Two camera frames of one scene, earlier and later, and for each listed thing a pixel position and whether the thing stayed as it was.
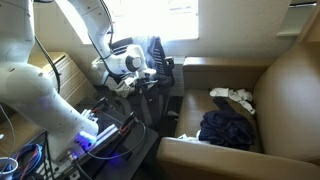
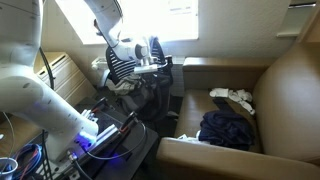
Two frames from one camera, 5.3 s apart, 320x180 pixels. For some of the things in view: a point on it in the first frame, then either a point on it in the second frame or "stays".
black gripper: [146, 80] -> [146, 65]
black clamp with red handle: [132, 116] stays
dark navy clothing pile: [226, 127] stays
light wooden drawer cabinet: [74, 87] stays
